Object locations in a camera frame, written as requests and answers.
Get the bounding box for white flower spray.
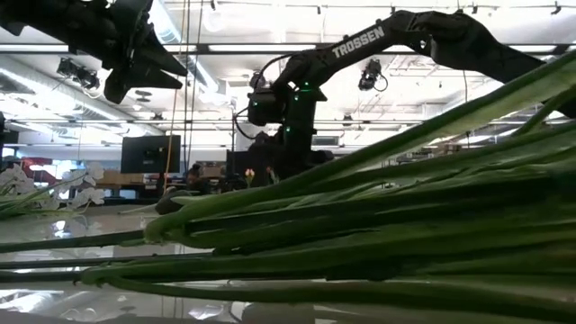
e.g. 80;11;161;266
0;160;107;220

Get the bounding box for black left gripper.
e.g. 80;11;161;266
67;0;188;104

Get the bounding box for cardboard box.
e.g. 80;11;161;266
98;169;146;185

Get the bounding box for white hanging ring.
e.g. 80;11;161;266
202;4;229;33

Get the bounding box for black monitor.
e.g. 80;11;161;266
120;134;182;175

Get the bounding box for black table frame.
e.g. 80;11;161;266
101;196;159;208

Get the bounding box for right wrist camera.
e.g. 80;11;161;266
246;87;285;127

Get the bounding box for person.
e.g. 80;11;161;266
185;162;209;195

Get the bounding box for black box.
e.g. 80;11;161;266
225;149;254;193

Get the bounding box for yellow hanging cable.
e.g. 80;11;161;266
163;0;187;193

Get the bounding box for red flower bunch green stems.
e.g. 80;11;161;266
0;49;576;324

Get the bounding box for red metal frame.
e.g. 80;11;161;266
17;156;58;186

